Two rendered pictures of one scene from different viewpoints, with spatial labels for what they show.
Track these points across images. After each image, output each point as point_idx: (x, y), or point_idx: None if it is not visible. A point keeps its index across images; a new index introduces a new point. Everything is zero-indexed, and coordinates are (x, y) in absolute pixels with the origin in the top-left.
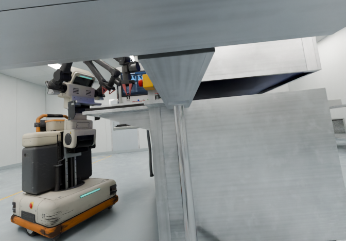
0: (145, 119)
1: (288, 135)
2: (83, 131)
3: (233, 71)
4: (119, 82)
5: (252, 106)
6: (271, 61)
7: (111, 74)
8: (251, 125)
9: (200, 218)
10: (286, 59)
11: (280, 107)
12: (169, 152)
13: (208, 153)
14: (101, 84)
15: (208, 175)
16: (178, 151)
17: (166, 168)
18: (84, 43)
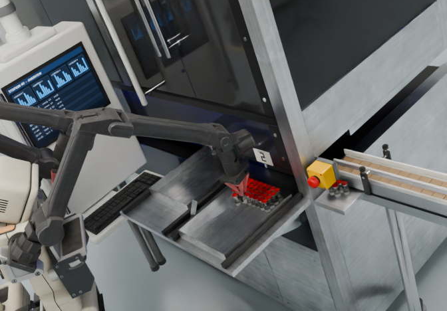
0: None
1: (434, 141)
2: (94, 294)
3: (386, 92)
4: (235, 183)
5: (406, 128)
6: (416, 56)
7: (69, 133)
8: (408, 151)
9: (381, 284)
10: (428, 45)
11: (427, 112)
12: (345, 242)
13: (378, 212)
14: (42, 169)
15: (382, 236)
16: (400, 244)
17: (346, 261)
18: None
